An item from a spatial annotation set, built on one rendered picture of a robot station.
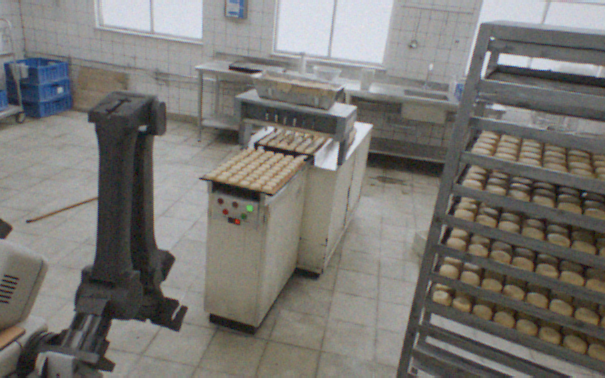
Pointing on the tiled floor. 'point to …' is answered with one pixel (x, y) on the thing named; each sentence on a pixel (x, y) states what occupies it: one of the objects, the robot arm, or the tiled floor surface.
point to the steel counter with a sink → (411, 100)
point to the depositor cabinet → (327, 200)
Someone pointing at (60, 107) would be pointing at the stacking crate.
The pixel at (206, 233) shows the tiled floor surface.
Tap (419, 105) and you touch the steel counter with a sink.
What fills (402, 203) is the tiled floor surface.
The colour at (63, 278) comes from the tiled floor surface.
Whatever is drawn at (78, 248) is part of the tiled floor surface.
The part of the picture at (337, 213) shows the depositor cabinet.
